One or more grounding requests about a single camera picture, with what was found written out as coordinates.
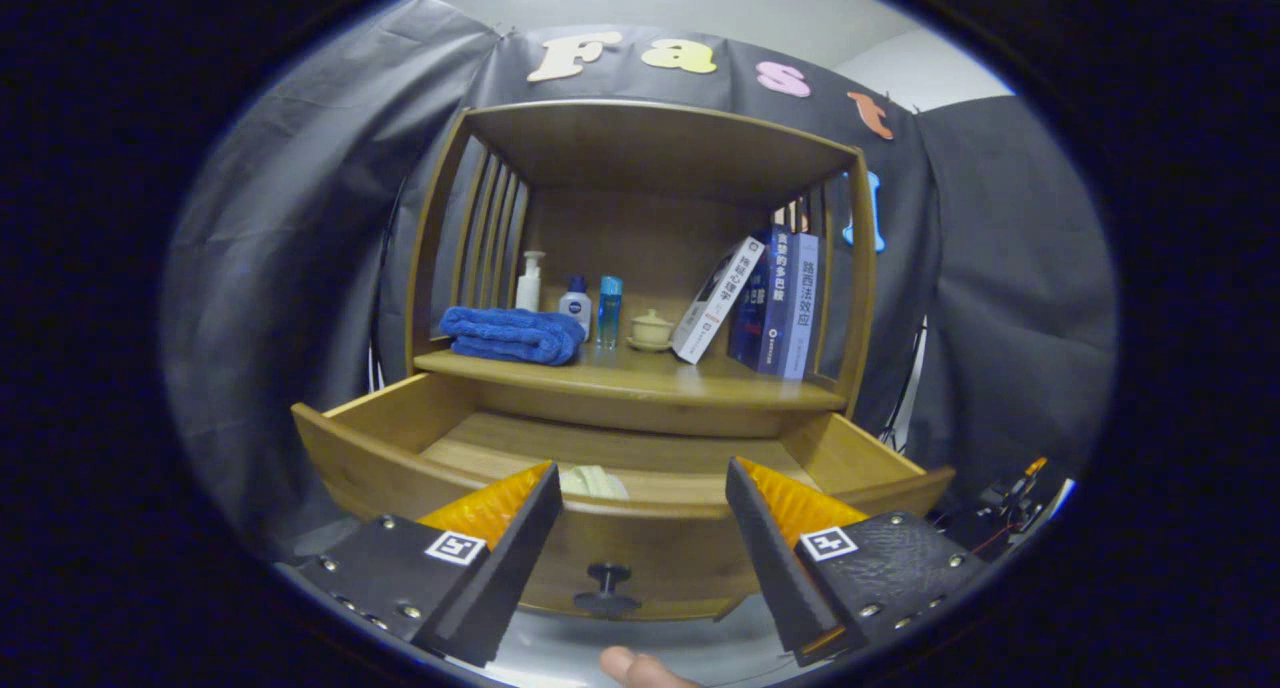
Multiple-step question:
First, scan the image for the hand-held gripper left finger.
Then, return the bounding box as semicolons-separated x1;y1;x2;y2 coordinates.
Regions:
275;461;564;669

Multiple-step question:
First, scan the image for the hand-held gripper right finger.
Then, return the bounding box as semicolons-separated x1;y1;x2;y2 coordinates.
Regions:
725;456;991;667

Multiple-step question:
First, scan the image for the black round drawer knob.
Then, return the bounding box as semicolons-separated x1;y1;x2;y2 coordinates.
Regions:
573;562;642;617

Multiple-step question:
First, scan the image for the pale green sponge scrubber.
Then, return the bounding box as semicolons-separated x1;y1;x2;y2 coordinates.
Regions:
558;465;631;501

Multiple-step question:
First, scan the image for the wooden drawer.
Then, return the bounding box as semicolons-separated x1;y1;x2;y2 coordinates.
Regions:
290;371;956;622

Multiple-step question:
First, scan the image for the wooden countertop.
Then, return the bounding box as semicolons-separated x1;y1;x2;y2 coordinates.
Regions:
413;333;849;414

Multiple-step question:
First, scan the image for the wooden cabinet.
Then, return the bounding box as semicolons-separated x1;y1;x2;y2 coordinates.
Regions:
405;98;879;439

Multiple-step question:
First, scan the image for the folded blue towel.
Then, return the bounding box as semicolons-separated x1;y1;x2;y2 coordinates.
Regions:
438;306;587;367

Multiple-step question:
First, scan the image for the black device with orange tip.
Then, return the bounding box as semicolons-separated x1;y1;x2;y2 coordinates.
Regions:
935;456;1076;559

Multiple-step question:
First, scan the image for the dark blue book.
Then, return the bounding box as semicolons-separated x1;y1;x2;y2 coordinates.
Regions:
727;226;794;375

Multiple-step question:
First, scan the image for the light blue book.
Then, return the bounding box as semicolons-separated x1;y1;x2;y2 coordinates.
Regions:
780;232;820;382

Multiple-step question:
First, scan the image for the cream lidded teacup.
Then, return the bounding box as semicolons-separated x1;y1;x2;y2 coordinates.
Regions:
626;308;676;354

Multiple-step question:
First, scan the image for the white book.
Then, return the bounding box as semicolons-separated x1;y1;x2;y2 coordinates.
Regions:
670;235;766;365

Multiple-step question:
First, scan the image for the white bottle with blue cap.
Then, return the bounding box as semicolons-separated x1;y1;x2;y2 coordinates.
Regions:
558;275;593;341

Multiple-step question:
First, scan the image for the clear blue bottle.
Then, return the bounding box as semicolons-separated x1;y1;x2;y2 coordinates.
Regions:
597;275;624;350

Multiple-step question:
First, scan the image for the white pump bottle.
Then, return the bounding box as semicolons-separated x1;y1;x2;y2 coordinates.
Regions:
515;250;546;313

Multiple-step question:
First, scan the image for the black backdrop cloth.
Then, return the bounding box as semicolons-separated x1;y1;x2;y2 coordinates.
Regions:
160;0;1119;559

